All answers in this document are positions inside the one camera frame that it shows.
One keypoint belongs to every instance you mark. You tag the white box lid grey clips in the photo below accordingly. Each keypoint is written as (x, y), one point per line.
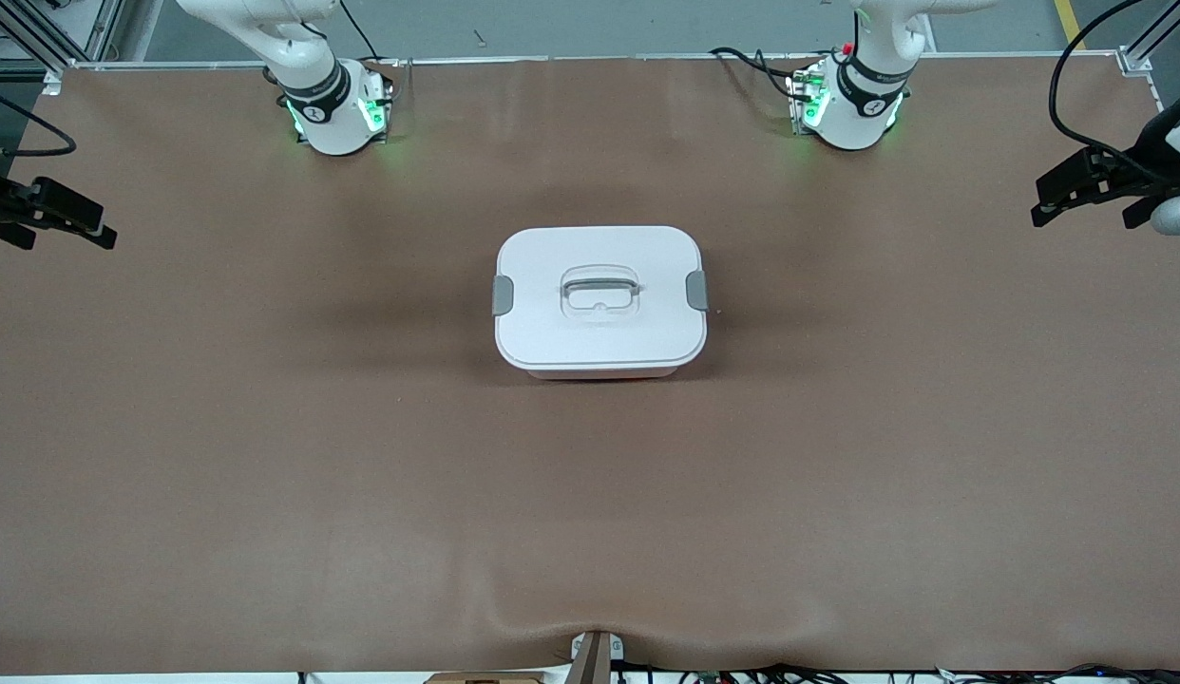
(552, 332)

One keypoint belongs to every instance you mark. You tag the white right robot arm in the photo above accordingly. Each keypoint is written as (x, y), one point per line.
(329, 123)

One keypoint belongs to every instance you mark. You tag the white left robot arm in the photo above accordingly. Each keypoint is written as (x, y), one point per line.
(861, 114)

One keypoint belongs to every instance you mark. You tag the pink plastic box base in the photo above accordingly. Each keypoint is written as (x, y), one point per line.
(599, 374)

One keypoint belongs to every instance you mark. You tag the perforated silver edge strip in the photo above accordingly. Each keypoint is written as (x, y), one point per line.
(1152, 90)

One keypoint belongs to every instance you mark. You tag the brown table mat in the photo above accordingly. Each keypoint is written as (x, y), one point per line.
(590, 494)

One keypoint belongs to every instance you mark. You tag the brown cardboard piece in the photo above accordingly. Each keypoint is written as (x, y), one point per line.
(485, 679)

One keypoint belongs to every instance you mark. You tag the aluminium frame corner post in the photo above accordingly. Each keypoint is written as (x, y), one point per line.
(1136, 59)

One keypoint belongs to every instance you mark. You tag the silver table edge rail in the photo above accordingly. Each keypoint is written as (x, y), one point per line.
(105, 66)

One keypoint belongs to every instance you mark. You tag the aluminium frame with black struts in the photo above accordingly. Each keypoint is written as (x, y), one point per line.
(105, 24)

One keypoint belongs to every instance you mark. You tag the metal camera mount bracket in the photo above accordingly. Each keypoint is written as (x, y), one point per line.
(590, 660)

